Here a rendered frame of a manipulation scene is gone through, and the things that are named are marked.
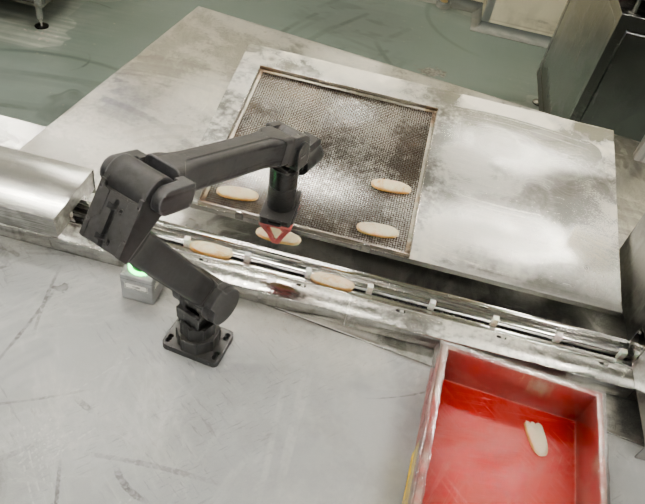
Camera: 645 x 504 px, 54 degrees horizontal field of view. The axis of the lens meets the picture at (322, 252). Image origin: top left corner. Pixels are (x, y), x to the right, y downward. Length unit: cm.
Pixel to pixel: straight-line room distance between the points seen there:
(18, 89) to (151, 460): 265
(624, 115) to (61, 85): 270
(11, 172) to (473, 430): 112
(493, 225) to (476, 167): 18
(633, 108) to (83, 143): 224
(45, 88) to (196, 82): 164
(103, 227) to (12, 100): 264
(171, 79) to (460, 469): 139
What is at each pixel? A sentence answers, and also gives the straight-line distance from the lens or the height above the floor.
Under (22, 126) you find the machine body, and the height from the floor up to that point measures 82.
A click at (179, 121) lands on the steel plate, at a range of 185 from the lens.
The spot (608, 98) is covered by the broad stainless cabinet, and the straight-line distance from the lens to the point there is 302.
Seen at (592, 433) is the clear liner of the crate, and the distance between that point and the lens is 129.
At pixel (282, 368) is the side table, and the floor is 82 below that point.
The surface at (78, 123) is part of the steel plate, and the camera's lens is 185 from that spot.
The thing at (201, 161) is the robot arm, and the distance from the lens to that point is 93.
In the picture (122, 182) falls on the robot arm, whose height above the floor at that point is 132.
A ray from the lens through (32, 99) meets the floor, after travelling 348.
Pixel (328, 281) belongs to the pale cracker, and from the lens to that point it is 138.
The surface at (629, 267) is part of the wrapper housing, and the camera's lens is 162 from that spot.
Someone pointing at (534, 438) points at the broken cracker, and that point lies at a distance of 132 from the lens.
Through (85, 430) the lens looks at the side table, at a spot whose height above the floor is 82.
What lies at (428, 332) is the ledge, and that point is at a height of 86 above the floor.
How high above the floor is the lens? 188
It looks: 45 degrees down
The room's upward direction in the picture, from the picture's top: 11 degrees clockwise
